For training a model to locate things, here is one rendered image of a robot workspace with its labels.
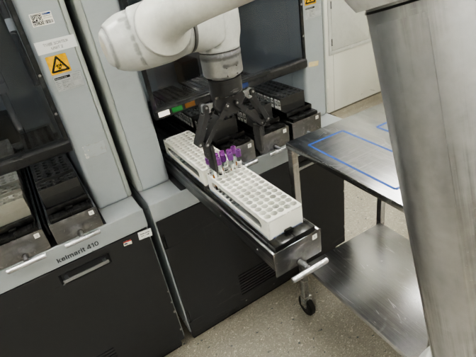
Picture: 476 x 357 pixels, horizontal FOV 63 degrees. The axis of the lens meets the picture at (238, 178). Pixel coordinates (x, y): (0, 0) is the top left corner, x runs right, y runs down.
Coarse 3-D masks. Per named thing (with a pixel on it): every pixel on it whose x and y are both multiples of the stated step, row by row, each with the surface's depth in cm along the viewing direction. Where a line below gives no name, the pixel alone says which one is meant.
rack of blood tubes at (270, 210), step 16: (208, 176) 107; (224, 176) 106; (240, 176) 104; (256, 176) 103; (224, 192) 106; (240, 192) 98; (256, 192) 97; (272, 192) 96; (240, 208) 102; (256, 208) 91; (272, 208) 90; (288, 208) 89; (256, 224) 92; (272, 224) 87; (288, 224) 89
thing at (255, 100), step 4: (252, 92) 91; (252, 96) 92; (252, 100) 92; (256, 100) 93; (252, 104) 95; (256, 104) 93; (260, 104) 94; (256, 108) 95; (260, 108) 94; (260, 112) 95; (264, 112) 95; (260, 116) 98; (264, 116) 96; (268, 116) 96
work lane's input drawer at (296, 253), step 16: (176, 176) 129; (192, 176) 118; (192, 192) 120; (208, 192) 110; (208, 208) 112; (224, 208) 104; (240, 224) 96; (304, 224) 91; (256, 240) 90; (272, 240) 88; (288, 240) 87; (304, 240) 89; (320, 240) 92; (272, 256) 86; (288, 256) 88; (304, 256) 91; (304, 272) 87
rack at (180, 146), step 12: (192, 132) 134; (168, 144) 129; (180, 144) 127; (192, 144) 126; (180, 156) 122; (192, 156) 119; (204, 156) 118; (192, 168) 124; (204, 168) 111; (204, 180) 112
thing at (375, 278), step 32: (320, 128) 132; (352, 128) 128; (384, 128) 125; (288, 160) 130; (320, 160) 114; (352, 160) 111; (384, 160) 109; (384, 192) 96; (320, 256) 156; (352, 256) 154; (384, 256) 151; (352, 288) 140; (384, 288) 138; (416, 288) 136; (384, 320) 127; (416, 320) 126; (416, 352) 117
